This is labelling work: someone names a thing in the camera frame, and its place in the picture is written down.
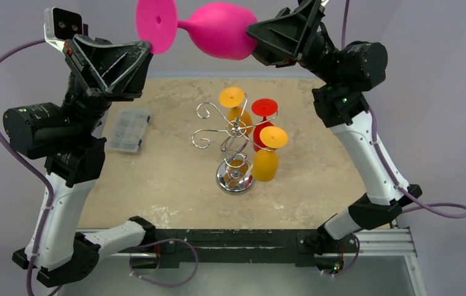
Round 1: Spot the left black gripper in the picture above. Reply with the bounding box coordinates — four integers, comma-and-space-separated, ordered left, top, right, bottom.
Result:
60, 33, 153, 138

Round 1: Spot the pink wine glass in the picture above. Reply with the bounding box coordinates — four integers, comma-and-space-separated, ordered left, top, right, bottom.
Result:
135, 0, 257, 60

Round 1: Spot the orange wine glass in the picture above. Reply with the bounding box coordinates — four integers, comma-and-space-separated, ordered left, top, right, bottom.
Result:
219, 86, 253, 135
251, 126, 288, 182

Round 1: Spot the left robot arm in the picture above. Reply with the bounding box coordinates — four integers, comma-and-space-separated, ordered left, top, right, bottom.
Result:
3, 35, 155, 288

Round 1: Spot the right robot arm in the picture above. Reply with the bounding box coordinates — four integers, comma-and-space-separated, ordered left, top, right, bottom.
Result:
246, 1, 422, 254

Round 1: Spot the red wine glass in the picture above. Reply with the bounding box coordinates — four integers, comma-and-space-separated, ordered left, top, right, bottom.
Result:
251, 98, 278, 152

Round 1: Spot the chrome wine glass rack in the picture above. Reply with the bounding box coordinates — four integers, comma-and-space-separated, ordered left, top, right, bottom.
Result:
191, 97, 278, 195

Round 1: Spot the clear plastic compartment box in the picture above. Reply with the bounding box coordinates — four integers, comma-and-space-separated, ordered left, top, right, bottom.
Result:
106, 108, 151, 153

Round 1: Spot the black front mounting bar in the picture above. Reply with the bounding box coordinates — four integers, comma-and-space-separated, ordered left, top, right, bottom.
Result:
151, 228, 331, 268

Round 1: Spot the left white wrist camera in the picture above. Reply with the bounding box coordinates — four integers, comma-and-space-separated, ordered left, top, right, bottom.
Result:
44, 7, 84, 52

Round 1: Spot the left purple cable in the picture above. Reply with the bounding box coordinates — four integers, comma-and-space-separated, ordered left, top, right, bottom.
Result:
0, 38, 60, 296

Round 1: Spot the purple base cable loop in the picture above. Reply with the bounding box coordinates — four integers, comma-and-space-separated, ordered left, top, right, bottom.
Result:
129, 237, 200, 287

